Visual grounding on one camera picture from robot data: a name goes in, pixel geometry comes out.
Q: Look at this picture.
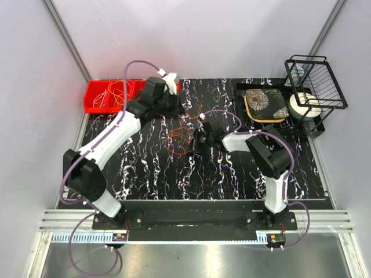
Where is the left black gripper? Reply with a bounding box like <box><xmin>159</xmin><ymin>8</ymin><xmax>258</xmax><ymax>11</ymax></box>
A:
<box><xmin>153</xmin><ymin>89</ymin><xmax>186</xmax><ymax>118</ymax></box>

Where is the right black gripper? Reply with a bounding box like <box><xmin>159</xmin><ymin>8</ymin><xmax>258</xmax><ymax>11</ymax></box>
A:
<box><xmin>185</xmin><ymin>129</ymin><xmax>214</xmax><ymax>153</ymax></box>

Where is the yellow cable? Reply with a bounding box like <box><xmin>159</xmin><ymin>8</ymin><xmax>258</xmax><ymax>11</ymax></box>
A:
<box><xmin>106</xmin><ymin>80</ymin><xmax>130</xmax><ymax>108</ymax></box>

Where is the white cable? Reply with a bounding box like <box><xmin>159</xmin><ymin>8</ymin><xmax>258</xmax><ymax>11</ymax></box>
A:
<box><xmin>92</xmin><ymin>89</ymin><xmax>108</xmax><ymax>110</ymax></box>

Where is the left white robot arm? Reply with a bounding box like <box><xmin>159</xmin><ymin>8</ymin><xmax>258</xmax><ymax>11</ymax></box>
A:
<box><xmin>61</xmin><ymin>72</ymin><xmax>185</xmax><ymax>229</ymax></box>

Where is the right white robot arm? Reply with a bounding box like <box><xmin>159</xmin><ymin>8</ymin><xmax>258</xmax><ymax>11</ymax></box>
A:
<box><xmin>187</xmin><ymin>122</ymin><xmax>295</xmax><ymax>230</ymax></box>

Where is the red storage bin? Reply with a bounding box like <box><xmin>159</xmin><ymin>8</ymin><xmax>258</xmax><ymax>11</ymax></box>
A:
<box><xmin>128</xmin><ymin>79</ymin><xmax>146</xmax><ymax>99</ymax></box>
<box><xmin>106</xmin><ymin>80</ymin><xmax>125</xmax><ymax>113</ymax></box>
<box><xmin>83</xmin><ymin>80</ymin><xmax>110</xmax><ymax>114</ymax></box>

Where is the floral square plate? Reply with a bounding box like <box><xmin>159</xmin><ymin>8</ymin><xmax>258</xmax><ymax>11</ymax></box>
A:
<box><xmin>243</xmin><ymin>89</ymin><xmax>289</xmax><ymax>123</ymax></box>

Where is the black tray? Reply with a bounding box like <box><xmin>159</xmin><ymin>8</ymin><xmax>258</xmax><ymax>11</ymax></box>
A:
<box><xmin>234</xmin><ymin>83</ymin><xmax>325</xmax><ymax>137</ymax></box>

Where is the white green bowl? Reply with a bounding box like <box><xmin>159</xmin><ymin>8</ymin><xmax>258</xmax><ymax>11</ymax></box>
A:
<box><xmin>289</xmin><ymin>92</ymin><xmax>322</xmax><ymax>120</ymax></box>

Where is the glass cup in rack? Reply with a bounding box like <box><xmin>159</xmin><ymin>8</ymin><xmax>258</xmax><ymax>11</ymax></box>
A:
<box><xmin>290</xmin><ymin>65</ymin><xmax>305</xmax><ymax>86</ymax></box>

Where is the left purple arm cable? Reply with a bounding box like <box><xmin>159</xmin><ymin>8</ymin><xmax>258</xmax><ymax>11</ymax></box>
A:
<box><xmin>59</xmin><ymin>60</ymin><xmax>166</xmax><ymax>276</ymax></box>

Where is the black wire dish rack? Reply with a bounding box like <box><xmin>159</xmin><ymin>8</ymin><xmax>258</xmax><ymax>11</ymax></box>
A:
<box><xmin>285</xmin><ymin>55</ymin><xmax>348</xmax><ymax>125</ymax></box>

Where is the aluminium frame rail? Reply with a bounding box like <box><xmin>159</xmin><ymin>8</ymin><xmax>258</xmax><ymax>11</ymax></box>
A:
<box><xmin>39</xmin><ymin>209</ymin><xmax>94</xmax><ymax>232</ymax></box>

